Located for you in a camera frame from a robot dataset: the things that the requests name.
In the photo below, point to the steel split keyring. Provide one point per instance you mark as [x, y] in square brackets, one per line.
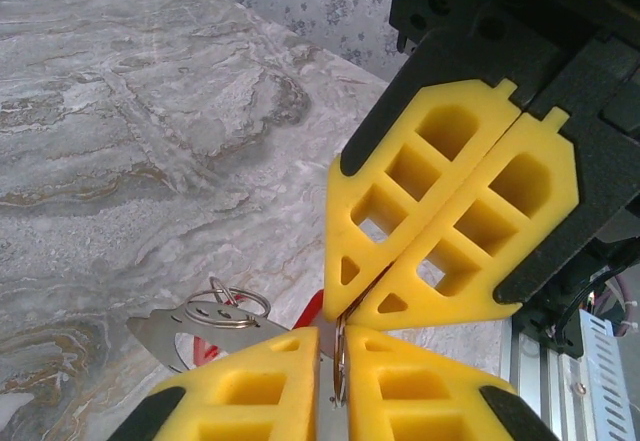
[225, 322]
[341, 361]

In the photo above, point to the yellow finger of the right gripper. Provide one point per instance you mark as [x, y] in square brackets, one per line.
[360, 196]
[560, 176]

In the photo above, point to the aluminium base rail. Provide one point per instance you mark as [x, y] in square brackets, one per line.
[535, 386]

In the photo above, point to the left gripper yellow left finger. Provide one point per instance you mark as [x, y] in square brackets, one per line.
[260, 391]

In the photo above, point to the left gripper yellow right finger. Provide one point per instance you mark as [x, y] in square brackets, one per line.
[425, 401]

